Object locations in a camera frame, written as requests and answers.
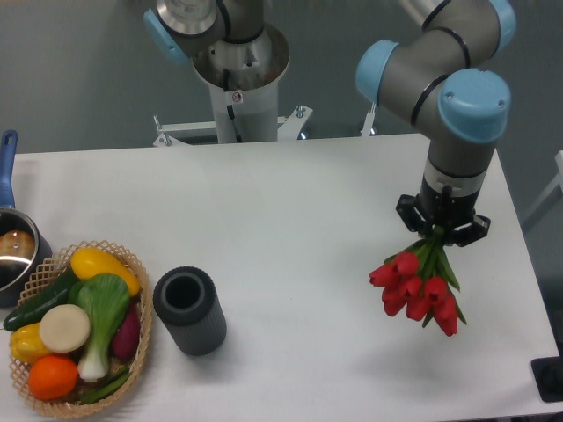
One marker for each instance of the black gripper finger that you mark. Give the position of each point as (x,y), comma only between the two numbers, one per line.
(411,215)
(470,232)

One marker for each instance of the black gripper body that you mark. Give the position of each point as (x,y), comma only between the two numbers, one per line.
(445,209)

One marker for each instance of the red tulip bouquet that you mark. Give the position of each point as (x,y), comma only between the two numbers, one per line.
(420,280)

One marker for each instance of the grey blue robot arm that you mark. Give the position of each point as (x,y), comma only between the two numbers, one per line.
(436,86)

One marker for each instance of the dark grey ribbed vase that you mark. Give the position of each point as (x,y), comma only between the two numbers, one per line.
(187,303)

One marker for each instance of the black device at edge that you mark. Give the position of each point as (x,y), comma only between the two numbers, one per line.
(548,377)

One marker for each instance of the purple sweet potato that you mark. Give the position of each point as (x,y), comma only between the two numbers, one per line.
(126,339)

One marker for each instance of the green bok choy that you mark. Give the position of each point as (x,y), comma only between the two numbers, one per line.
(105,300)

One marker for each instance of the yellow squash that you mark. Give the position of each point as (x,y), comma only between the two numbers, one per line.
(88,262)

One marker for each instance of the woven wicker basket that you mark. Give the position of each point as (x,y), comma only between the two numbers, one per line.
(70,407)

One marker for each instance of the green bean pod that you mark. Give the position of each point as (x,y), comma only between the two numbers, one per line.
(107,388)

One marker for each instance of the beige round disc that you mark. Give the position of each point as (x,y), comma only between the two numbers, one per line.
(64,328)

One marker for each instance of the green cucumber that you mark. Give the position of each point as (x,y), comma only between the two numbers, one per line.
(45,289)

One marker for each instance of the orange fruit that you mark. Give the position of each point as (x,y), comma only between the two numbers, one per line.
(52,377)

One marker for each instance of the yellow bell pepper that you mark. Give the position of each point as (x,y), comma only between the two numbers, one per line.
(26,344)

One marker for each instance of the white frame at right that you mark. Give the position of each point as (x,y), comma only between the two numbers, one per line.
(546,200)

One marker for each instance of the white metal support frame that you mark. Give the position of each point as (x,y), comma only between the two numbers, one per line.
(290,127)

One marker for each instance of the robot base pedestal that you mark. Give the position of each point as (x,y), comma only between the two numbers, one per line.
(235,52)

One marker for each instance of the blue handled saucepan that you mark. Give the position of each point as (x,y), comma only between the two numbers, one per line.
(23,247)

